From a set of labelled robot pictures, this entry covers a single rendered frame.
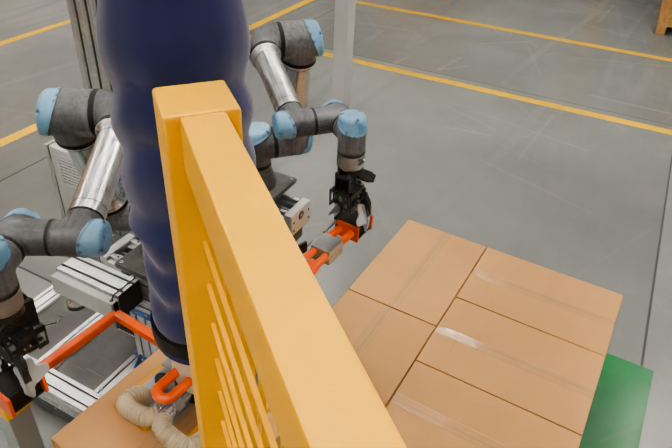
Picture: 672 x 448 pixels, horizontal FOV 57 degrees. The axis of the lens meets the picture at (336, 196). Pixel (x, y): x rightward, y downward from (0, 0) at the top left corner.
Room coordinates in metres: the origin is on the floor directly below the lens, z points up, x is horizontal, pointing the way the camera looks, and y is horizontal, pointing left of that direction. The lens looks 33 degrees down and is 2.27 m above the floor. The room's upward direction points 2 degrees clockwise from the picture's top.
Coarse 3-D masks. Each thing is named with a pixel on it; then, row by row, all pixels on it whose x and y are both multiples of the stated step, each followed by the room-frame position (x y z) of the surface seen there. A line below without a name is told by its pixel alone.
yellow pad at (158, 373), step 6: (162, 366) 1.00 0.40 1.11; (156, 372) 0.98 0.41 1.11; (162, 372) 0.95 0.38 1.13; (150, 378) 0.95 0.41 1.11; (156, 378) 0.93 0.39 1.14; (138, 384) 0.94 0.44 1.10; (144, 384) 0.94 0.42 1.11; (150, 384) 0.94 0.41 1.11; (174, 384) 0.94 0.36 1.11; (168, 390) 0.92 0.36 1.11; (150, 402) 0.89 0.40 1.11; (156, 402) 0.89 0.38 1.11; (144, 426) 0.83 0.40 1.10
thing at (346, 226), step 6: (354, 210) 1.49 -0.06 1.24; (342, 216) 1.46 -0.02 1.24; (348, 216) 1.46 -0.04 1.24; (354, 216) 1.46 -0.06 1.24; (372, 216) 1.47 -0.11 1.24; (342, 222) 1.43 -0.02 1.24; (348, 222) 1.43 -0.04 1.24; (354, 222) 1.43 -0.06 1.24; (342, 228) 1.43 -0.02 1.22; (348, 228) 1.42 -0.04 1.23; (354, 228) 1.41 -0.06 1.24; (360, 228) 1.43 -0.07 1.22; (342, 234) 1.43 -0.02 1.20; (354, 234) 1.40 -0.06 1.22; (360, 234) 1.43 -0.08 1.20; (354, 240) 1.40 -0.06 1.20
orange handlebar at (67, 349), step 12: (336, 228) 1.42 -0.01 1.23; (348, 240) 1.38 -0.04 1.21; (312, 252) 1.31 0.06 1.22; (312, 264) 1.25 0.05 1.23; (120, 312) 1.05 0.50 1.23; (96, 324) 1.01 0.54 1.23; (108, 324) 1.02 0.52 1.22; (132, 324) 1.01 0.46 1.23; (84, 336) 0.97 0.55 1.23; (144, 336) 0.98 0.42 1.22; (60, 348) 0.93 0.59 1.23; (72, 348) 0.94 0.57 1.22; (48, 360) 0.90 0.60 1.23; (60, 360) 0.91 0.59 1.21; (168, 372) 0.88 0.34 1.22; (156, 384) 0.85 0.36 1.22; (168, 384) 0.86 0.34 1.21; (180, 384) 0.85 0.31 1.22; (156, 396) 0.82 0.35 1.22; (168, 396) 0.82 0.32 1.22
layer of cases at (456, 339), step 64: (384, 256) 2.15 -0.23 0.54; (448, 256) 2.17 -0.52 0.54; (512, 256) 2.19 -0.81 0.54; (384, 320) 1.75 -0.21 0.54; (448, 320) 1.77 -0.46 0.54; (512, 320) 1.78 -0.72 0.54; (576, 320) 1.80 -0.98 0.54; (384, 384) 1.44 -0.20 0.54; (448, 384) 1.45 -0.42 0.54; (512, 384) 1.46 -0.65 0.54; (576, 384) 1.48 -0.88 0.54
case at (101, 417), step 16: (160, 352) 1.05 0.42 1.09; (144, 368) 1.00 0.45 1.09; (128, 384) 0.95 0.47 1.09; (96, 400) 0.91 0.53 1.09; (112, 400) 0.91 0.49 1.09; (80, 416) 0.86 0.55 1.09; (96, 416) 0.86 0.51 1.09; (112, 416) 0.87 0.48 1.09; (192, 416) 0.87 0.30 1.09; (272, 416) 0.88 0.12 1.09; (64, 432) 0.82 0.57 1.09; (80, 432) 0.82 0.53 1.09; (96, 432) 0.82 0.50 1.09; (112, 432) 0.82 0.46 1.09; (128, 432) 0.83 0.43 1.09; (144, 432) 0.83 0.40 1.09
